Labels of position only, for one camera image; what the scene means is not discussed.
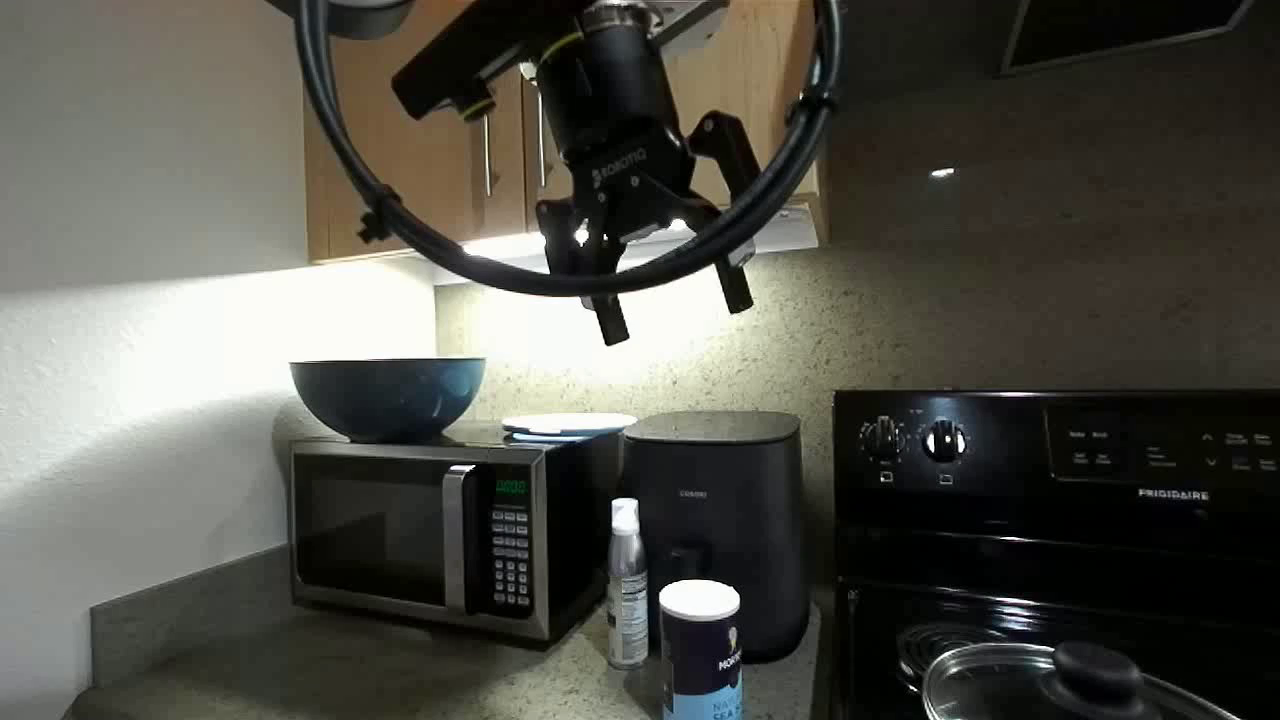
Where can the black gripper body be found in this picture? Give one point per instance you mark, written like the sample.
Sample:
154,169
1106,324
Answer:
616,105

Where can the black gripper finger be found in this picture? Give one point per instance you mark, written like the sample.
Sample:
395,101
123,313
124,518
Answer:
728,200
606,301

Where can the large blue bowl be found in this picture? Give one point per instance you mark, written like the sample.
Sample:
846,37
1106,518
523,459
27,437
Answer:
388,398

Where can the white plate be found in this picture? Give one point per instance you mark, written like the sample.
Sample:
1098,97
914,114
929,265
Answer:
566,424

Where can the black air fryer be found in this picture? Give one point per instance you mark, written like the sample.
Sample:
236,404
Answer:
726,535

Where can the black stove knob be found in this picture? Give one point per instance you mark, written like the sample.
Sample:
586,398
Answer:
882,437
947,443

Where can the stainless steel microwave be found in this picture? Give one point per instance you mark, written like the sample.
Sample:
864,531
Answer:
440,535

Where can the white spray bottle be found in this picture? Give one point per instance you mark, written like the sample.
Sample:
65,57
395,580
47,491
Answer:
626,586

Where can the blue canister with white lid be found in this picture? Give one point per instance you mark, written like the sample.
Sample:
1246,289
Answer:
702,654

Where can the dark range hood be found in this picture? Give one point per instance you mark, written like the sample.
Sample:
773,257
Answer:
1122,26

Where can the black electric stove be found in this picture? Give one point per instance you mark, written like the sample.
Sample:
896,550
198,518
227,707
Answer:
1066,535

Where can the pan with glass lid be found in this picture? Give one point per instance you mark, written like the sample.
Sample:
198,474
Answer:
1066,682

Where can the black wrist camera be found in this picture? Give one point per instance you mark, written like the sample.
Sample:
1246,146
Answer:
466,65

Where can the wooden wall cabinet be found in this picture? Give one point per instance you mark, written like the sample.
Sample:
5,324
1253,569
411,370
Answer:
385,160

